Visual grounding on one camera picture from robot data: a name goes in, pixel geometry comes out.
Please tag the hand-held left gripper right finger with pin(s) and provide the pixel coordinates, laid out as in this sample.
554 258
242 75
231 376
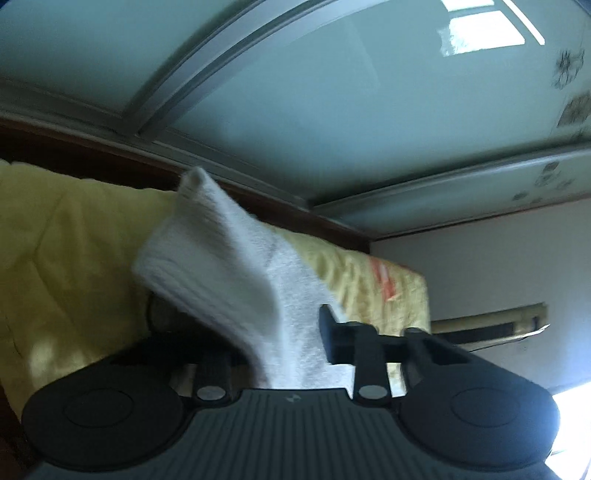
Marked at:
327 337

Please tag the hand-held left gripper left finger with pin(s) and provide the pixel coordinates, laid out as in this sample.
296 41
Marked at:
213 369

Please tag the white knitted garment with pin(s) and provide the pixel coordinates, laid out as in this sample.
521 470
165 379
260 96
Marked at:
240 281

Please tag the yellow quilted blanket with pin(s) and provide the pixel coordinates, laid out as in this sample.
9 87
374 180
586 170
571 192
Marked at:
69 258

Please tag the frosted glass sliding door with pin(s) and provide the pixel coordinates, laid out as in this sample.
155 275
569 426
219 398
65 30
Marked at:
92 50
369 106

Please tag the dark wooden bed frame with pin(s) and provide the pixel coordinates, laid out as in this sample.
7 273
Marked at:
138 159

